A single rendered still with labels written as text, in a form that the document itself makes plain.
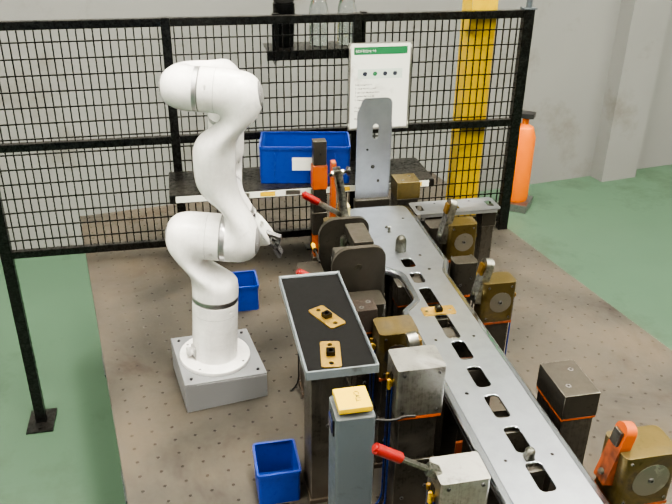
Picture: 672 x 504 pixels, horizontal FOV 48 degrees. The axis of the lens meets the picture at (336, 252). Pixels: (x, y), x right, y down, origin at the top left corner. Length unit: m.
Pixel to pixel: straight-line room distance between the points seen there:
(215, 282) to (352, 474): 0.72
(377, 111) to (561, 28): 2.99
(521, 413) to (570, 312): 1.01
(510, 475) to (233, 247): 0.84
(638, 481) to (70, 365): 2.62
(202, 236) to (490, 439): 0.83
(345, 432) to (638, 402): 1.10
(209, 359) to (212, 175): 0.53
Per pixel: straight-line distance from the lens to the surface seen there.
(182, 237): 1.86
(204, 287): 1.91
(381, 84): 2.69
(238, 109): 1.67
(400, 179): 2.51
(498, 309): 1.99
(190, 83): 1.68
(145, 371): 2.22
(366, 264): 1.77
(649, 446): 1.50
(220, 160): 1.74
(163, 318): 2.45
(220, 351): 2.01
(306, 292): 1.62
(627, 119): 5.66
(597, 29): 5.44
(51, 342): 3.74
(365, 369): 1.39
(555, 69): 5.32
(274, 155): 2.50
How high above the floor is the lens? 1.98
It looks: 27 degrees down
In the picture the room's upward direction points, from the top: 1 degrees clockwise
